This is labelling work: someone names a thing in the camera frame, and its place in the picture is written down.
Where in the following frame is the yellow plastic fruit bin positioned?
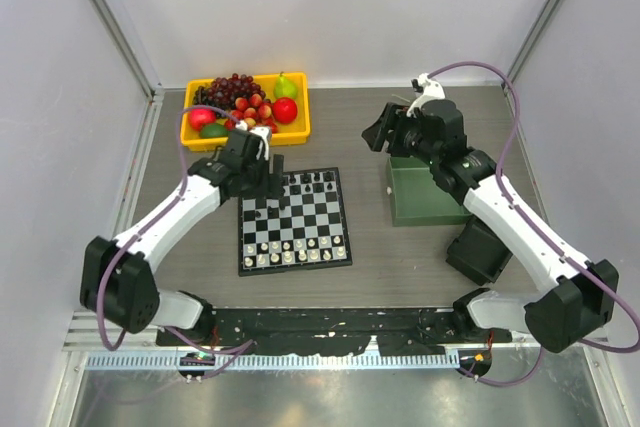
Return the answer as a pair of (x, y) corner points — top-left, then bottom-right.
(180, 72), (311, 152)

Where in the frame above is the dark red grape bunch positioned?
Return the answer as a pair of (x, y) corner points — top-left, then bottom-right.
(192, 73), (266, 112)

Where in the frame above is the red apple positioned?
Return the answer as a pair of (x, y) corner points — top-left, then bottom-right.
(187, 107), (217, 132)
(272, 97), (298, 124)

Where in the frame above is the green lime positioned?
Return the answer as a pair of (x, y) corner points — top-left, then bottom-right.
(199, 123), (229, 139)

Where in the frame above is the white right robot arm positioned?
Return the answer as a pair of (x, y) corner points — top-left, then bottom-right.
(362, 99), (619, 353)

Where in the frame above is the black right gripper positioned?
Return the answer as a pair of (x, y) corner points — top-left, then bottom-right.
(361, 102), (440, 166)

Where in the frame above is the green plastic tray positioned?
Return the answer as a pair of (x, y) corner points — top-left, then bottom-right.
(386, 157), (470, 227)

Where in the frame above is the black plastic tray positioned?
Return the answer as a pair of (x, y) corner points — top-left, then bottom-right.
(446, 216), (512, 286)

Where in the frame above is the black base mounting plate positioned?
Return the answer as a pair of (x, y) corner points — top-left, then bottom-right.
(178, 307), (512, 357)

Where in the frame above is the red apple left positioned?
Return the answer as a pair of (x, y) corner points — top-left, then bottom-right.
(187, 107), (217, 132)

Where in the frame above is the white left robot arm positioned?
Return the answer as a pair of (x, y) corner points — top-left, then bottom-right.
(80, 127), (284, 345)

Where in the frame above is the red cherry cluster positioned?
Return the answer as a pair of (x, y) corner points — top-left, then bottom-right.
(228, 93), (279, 133)

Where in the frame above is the green pear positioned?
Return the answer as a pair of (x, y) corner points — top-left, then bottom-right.
(273, 72), (298, 99)

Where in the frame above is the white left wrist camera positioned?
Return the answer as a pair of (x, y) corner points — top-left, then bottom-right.
(235, 120), (273, 160)

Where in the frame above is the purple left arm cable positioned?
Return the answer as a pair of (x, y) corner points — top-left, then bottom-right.
(99, 105), (259, 379)

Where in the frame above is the red apple right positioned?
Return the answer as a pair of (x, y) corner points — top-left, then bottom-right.
(272, 97), (298, 124)

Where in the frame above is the black white chessboard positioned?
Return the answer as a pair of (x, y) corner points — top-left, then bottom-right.
(238, 167), (353, 277)

